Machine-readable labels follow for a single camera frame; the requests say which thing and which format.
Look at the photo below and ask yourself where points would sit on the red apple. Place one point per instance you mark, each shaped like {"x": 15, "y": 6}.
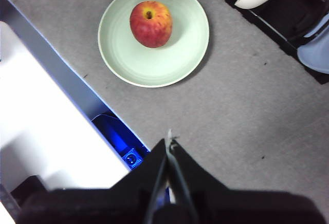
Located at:
{"x": 151, "y": 26}

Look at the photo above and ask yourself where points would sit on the black base block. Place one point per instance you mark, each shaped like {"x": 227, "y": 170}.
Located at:
{"x": 28, "y": 188}

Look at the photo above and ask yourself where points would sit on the green plate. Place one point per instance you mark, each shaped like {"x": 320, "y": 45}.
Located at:
{"x": 154, "y": 64}

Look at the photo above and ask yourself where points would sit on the black plate rack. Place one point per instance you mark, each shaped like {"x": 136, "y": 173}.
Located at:
{"x": 282, "y": 21}

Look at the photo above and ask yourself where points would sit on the blue plate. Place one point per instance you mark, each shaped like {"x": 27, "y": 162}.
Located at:
{"x": 313, "y": 52}

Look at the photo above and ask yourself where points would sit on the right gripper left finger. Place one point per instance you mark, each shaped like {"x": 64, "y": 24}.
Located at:
{"x": 115, "y": 203}

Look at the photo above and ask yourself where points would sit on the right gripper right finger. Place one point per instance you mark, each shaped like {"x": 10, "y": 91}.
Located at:
{"x": 231, "y": 206}

